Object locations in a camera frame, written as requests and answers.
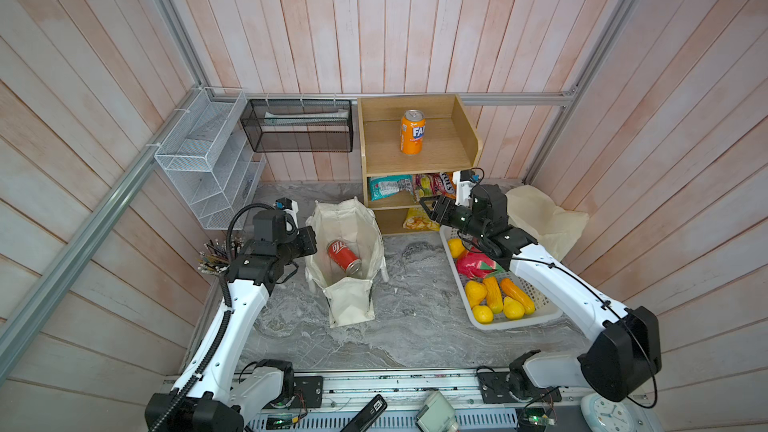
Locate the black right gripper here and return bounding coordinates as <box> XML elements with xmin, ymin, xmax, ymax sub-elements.
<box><xmin>420</xmin><ymin>196</ymin><xmax>487</xmax><ymax>243</ymax></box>

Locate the yellow plastic grocery bag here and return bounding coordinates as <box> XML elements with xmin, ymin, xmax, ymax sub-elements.
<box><xmin>505</xmin><ymin>185</ymin><xmax>589</xmax><ymax>261</ymax></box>

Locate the floral canvas tote bag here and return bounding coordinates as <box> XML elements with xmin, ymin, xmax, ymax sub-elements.
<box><xmin>305</xmin><ymin>198</ymin><xmax>389</xmax><ymax>328</ymax></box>

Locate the red cola can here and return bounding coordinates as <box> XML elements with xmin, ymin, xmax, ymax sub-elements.
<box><xmin>327</xmin><ymin>240</ymin><xmax>362</xmax><ymax>276</ymax></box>

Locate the yellow bell pepper toy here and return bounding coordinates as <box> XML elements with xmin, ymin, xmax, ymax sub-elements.
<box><xmin>464</xmin><ymin>280</ymin><xmax>488</xmax><ymax>309</ymax></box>

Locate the teal snack bag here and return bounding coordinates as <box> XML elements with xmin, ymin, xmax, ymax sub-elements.
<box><xmin>369</xmin><ymin>174</ymin><xmax>415</xmax><ymax>201</ymax></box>

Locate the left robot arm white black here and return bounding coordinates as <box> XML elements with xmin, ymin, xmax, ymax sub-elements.
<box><xmin>144</xmin><ymin>198</ymin><xmax>317</xmax><ymax>431</ymax></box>

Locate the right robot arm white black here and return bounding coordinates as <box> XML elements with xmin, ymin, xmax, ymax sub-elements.
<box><xmin>420</xmin><ymin>185</ymin><xmax>662</xmax><ymax>402</ymax></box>

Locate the orange snack bag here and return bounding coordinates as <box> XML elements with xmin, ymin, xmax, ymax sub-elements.
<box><xmin>428</xmin><ymin>172</ymin><xmax>456</xmax><ymax>199</ymax></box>

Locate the pink dragon fruit toy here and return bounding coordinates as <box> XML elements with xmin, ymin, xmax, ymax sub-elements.
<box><xmin>455</xmin><ymin>252</ymin><xmax>505</xmax><ymax>279</ymax></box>

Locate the yellow green snack bag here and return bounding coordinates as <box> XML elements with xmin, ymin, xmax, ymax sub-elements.
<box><xmin>412</xmin><ymin>174</ymin><xmax>434</xmax><ymax>201</ymax></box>

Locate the yellow chips bag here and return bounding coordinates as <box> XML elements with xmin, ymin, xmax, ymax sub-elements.
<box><xmin>402</xmin><ymin>206</ymin><xmax>440</xmax><ymax>232</ymax></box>

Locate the orange carrot corn toy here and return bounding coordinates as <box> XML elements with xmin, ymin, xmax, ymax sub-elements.
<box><xmin>500</xmin><ymin>278</ymin><xmax>536</xmax><ymax>315</ymax></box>

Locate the yellow corn toy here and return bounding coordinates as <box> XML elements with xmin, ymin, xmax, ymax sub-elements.
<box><xmin>482</xmin><ymin>276</ymin><xmax>504</xmax><ymax>315</ymax></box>

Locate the red pen holder with pens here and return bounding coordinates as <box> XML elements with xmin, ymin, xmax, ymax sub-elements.
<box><xmin>198</xmin><ymin>240</ymin><xmax>230</xmax><ymax>276</ymax></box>

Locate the wooden shelf unit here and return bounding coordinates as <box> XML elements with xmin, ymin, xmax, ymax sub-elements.
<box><xmin>357</xmin><ymin>94</ymin><xmax>482</xmax><ymax>235</ymax></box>

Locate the yellow lemon toy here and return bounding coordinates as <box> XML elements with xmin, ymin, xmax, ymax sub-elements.
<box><xmin>472</xmin><ymin>305</ymin><xmax>495</xmax><ymax>325</ymax></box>

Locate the orange Fanta can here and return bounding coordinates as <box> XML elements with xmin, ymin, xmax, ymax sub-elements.
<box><xmin>400</xmin><ymin>109</ymin><xmax>426</xmax><ymax>155</ymax></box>

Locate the white plastic fruit basket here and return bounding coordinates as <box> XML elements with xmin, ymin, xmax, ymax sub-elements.
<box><xmin>440</xmin><ymin>226</ymin><xmax>563</xmax><ymax>331</ymax></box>

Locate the black remote handset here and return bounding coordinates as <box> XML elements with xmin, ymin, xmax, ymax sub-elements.
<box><xmin>341</xmin><ymin>394</ymin><xmax>388</xmax><ymax>432</ymax></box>

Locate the grey small display device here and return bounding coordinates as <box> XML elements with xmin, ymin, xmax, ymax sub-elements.
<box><xmin>416</xmin><ymin>390</ymin><xmax>459</xmax><ymax>432</ymax></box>

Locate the white round clock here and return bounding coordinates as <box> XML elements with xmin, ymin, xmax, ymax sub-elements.
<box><xmin>580</xmin><ymin>393</ymin><xmax>636</xmax><ymax>432</ymax></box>

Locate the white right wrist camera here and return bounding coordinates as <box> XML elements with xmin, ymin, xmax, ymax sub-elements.
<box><xmin>452</xmin><ymin>167</ymin><xmax>485</xmax><ymax>206</ymax></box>

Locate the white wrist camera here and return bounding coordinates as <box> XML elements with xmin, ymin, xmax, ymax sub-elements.
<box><xmin>452</xmin><ymin>167</ymin><xmax>485</xmax><ymax>206</ymax></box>
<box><xmin>274</xmin><ymin>197</ymin><xmax>299</xmax><ymax>224</ymax></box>

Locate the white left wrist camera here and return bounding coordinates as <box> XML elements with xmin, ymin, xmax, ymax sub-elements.
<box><xmin>274</xmin><ymin>197</ymin><xmax>299</xmax><ymax>224</ymax></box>

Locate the black mesh wall basket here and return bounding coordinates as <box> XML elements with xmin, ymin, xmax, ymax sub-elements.
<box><xmin>240</xmin><ymin>98</ymin><xmax>354</xmax><ymax>153</ymax></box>

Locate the white wire mesh shelf rack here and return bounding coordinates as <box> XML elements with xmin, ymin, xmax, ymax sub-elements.
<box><xmin>155</xmin><ymin>87</ymin><xmax>265</xmax><ymax>231</ymax></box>

